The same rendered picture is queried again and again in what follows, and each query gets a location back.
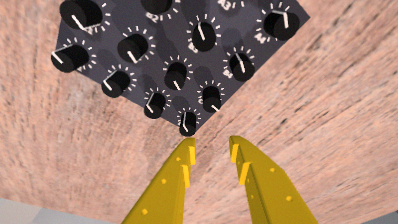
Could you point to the black knob box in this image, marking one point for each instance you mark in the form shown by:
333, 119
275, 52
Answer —
164, 56

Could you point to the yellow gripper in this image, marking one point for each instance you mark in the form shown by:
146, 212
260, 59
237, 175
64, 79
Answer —
272, 197

